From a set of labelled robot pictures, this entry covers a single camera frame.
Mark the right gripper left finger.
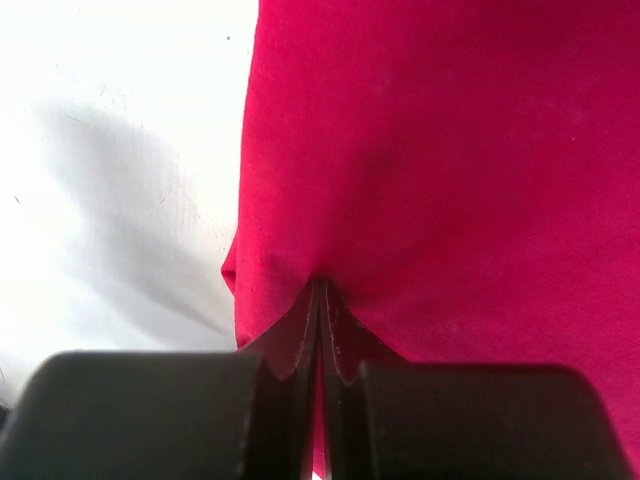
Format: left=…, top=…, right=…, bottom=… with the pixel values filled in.
left=1, top=283, right=321, bottom=479

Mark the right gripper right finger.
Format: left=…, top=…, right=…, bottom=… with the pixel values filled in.
left=319, top=282, right=634, bottom=479

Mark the magenta t shirt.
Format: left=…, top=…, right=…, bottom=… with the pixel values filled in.
left=222, top=1, right=639, bottom=464

